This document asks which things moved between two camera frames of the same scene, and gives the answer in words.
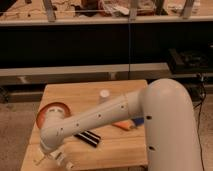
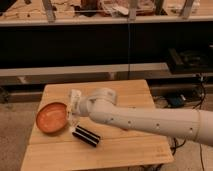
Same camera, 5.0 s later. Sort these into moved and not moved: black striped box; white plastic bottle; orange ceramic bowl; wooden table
Moved: white plastic bottle
Not moved: black striped box; orange ceramic bowl; wooden table
